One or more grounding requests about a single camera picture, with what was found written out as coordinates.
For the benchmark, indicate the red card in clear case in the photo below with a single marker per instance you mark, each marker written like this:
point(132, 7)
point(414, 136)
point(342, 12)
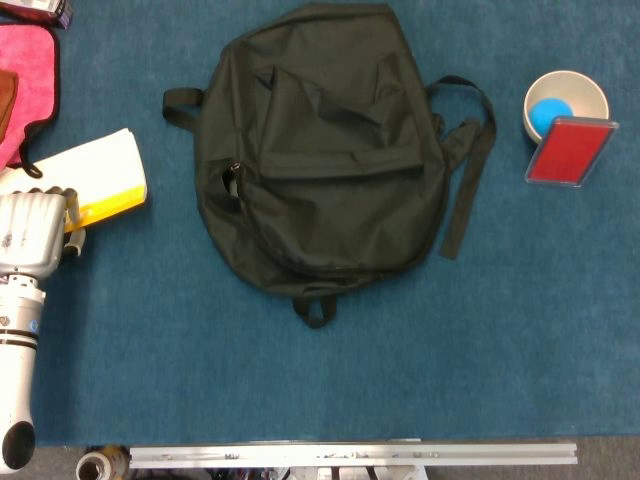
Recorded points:
point(570, 152)

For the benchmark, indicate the red and purple small box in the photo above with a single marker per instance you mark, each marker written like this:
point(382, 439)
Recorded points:
point(35, 10)

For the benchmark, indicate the black fabric backpack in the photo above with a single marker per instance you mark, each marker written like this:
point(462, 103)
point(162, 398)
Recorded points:
point(340, 190)

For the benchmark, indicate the beige round bowl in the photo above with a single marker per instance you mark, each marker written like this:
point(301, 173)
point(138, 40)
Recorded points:
point(585, 92)

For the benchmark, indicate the brown leather pouch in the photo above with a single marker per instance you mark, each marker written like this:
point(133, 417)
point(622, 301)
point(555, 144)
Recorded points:
point(7, 100)

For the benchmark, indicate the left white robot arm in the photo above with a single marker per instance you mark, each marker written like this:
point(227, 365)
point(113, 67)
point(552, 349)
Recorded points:
point(17, 360)

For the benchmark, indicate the white book with yellow stripe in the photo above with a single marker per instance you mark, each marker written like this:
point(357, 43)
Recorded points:
point(100, 165)

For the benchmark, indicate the blue ball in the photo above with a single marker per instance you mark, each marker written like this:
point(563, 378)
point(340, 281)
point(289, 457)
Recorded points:
point(547, 115)

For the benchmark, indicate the aluminium profile rail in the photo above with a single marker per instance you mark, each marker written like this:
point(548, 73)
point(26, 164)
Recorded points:
point(350, 455)

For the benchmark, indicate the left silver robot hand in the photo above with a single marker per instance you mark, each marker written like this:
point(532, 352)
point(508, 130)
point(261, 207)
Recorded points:
point(30, 230)

